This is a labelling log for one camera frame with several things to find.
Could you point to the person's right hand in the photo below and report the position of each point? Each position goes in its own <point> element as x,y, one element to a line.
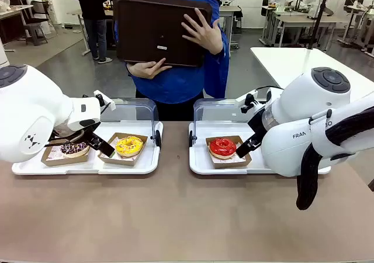
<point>146,69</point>

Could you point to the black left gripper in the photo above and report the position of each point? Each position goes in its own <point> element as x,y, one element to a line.
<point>78,135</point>

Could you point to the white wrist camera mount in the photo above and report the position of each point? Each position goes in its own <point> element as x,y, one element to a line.
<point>105,100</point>
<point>247,99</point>

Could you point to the yellow sprinkled donut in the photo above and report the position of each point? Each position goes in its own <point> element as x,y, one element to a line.
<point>130,146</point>

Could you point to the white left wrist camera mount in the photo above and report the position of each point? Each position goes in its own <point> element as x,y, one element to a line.
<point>105,100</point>

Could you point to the white display tray base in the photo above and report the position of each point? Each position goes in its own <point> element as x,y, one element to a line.
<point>87,169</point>
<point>201,160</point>

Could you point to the red glazed donut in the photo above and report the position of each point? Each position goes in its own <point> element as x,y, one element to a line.
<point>222,147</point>

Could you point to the chocolate donut with sprinkles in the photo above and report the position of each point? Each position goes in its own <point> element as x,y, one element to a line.
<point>76,151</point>

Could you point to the black office chair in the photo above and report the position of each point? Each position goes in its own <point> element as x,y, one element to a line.
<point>36,20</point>

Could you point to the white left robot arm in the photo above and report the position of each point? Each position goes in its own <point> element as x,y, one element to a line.
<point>32,119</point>

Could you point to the grey background desk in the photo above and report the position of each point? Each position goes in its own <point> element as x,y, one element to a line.
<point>14,11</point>

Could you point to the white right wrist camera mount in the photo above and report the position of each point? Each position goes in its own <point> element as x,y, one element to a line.
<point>247,99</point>

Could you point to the black tripod pole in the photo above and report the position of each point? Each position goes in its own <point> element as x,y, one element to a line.
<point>318,14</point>

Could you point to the white plastic bag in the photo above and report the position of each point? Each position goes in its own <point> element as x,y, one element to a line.
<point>4,4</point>

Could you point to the white background work table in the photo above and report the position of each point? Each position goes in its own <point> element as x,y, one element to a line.
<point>301,20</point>

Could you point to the black lid hinge knob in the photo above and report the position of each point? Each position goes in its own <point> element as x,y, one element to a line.
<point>158,139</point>
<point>191,138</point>

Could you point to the black background swivel chair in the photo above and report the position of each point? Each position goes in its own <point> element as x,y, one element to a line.
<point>353,8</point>

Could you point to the person's left hand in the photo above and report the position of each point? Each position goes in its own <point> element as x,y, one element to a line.
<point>209,38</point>

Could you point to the grey desk with white legs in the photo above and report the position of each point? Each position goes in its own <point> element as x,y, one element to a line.
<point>231,14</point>

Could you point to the brown paper donut tray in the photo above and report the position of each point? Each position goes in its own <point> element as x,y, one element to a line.
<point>228,162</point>
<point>55,157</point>
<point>128,160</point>

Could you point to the white desk behind bystander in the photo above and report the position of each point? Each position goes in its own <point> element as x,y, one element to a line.
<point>79,14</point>

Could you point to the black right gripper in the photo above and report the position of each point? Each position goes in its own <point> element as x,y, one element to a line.
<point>257,122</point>

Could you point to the bystander in black clothes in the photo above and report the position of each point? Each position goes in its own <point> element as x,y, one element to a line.
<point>90,6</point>

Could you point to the white cylindrical floor unit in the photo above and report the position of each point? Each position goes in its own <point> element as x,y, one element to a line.
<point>2,52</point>

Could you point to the person in blue jacket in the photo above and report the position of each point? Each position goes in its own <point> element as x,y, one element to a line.
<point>175,84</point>

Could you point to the large white table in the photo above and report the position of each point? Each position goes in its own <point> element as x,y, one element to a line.
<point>280,64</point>

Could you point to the dark brown serving tray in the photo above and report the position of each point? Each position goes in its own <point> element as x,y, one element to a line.
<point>152,26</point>

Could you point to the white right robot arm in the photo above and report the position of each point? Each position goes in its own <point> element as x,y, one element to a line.
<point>306,119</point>

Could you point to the person's left forearm blue sleeve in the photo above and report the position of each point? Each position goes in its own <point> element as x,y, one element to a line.
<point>219,73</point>

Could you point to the clear plastic display lid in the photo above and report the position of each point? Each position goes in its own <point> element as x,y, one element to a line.
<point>137,111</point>
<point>216,109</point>

